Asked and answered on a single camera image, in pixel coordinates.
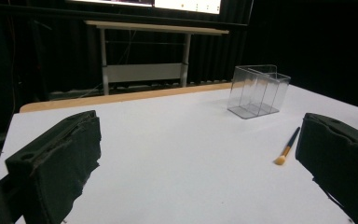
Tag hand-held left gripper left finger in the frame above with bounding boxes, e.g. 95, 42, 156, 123
5, 109, 103, 224

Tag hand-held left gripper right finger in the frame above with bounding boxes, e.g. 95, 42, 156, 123
295, 112, 358, 224

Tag makeup brush with dark handle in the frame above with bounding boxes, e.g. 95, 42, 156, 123
273, 126, 301, 166

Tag clear acrylic organizer box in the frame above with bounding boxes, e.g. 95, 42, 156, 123
227, 64, 292, 120

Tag black curtain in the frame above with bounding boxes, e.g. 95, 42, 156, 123
0, 0, 253, 104

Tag white desk with metal legs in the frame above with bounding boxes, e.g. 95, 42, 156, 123
84, 20, 230, 96

